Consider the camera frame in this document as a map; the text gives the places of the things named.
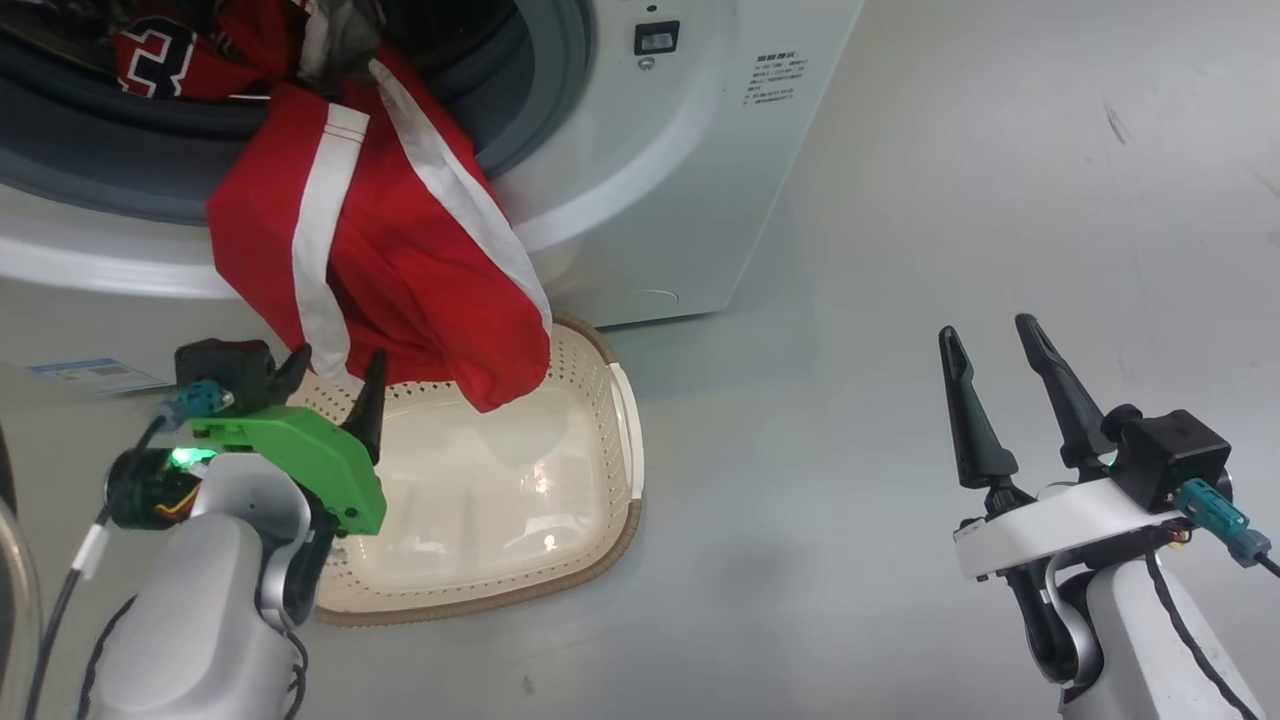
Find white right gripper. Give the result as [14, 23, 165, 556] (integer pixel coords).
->
[938, 314, 1187, 582]

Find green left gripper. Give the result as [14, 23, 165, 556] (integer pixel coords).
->
[105, 345, 389, 537]

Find red shorts white stripes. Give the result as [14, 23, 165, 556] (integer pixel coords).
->
[207, 45, 553, 413]

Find red jersey black numbers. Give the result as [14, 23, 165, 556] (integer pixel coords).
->
[112, 0, 321, 101]

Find dark round washer door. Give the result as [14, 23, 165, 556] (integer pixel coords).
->
[0, 425, 43, 720]

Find cream perforated laundry basket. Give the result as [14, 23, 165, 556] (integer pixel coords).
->
[290, 312, 646, 628]

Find white front-load washing machine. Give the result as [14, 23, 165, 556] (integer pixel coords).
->
[0, 0, 866, 401]

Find blue energy label sticker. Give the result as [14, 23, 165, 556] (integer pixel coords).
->
[28, 358, 171, 397]

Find right camera cable teal plug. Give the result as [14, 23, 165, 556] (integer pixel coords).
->
[1175, 478, 1280, 579]

